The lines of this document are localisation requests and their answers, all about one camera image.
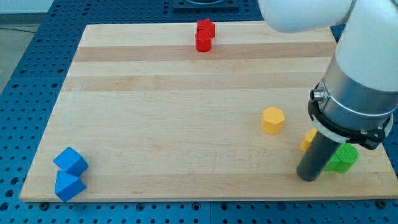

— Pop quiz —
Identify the black flange mount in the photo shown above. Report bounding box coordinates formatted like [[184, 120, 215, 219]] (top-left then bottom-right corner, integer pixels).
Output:
[[308, 81, 394, 150]]

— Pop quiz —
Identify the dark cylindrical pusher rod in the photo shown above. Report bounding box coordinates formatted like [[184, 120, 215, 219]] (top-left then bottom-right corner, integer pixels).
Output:
[[296, 131, 341, 182]]

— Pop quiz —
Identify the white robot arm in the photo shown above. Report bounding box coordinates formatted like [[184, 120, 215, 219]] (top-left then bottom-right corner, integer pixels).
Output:
[[258, 0, 397, 181]]

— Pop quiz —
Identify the yellow heart block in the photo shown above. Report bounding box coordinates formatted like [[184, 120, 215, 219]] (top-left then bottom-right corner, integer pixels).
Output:
[[300, 128, 318, 152]]

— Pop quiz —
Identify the green block behind rod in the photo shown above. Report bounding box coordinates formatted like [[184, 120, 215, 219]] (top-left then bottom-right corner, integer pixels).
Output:
[[323, 154, 340, 172]]

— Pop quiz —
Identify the green cylinder block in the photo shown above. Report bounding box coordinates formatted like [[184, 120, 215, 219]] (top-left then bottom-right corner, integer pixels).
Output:
[[333, 143, 359, 174]]

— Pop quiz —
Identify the yellow hexagon block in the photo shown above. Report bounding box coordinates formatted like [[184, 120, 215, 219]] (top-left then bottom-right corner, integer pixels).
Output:
[[261, 106, 285, 134]]

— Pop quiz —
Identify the red cylinder block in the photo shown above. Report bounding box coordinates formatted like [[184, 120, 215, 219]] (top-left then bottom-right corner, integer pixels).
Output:
[[195, 29, 212, 53]]

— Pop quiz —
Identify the red star block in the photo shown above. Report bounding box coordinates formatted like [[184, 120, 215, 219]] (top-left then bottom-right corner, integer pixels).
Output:
[[197, 19, 216, 38]]

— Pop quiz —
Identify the wooden board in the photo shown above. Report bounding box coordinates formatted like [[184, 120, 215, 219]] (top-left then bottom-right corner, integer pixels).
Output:
[[20, 21, 397, 202]]

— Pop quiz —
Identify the blue cube block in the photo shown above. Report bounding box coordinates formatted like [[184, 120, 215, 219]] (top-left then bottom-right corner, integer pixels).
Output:
[[53, 147, 89, 176]]

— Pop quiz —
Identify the blue triangle block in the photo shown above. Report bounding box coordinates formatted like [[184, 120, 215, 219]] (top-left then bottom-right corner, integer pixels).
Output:
[[54, 170, 86, 202]]

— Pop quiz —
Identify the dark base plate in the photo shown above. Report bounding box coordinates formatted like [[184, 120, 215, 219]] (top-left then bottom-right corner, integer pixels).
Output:
[[171, 0, 239, 11]]

